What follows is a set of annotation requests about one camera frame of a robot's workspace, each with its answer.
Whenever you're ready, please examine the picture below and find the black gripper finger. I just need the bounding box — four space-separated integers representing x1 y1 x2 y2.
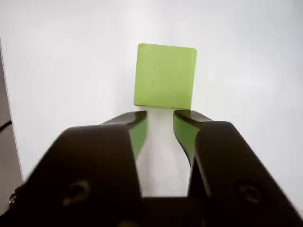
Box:
173 109 303 227
7 110 149 227

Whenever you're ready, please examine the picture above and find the green lego block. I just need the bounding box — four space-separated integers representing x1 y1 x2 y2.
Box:
134 43 197 111

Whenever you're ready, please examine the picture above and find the thin black cable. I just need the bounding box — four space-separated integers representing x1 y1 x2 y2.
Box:
0 120 12 133

